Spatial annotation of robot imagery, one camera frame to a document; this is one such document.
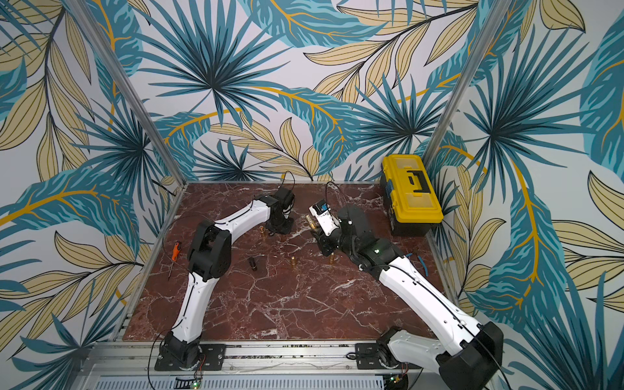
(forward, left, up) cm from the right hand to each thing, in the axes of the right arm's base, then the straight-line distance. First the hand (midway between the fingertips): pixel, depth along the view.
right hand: (316, 228), depth 74 cm
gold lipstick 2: (0, +9, -22) cm, 24 cm away
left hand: (+14, +12, -23) cm, 29 cm away
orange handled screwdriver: (+5, +54, -24) cm, 60 cm away
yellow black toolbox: (+18, -37, -9) cm, 42 cm away
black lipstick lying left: (-1, +23, -20) cm, 30 cm away
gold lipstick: (0, +1, +2) cm, 3 cm away
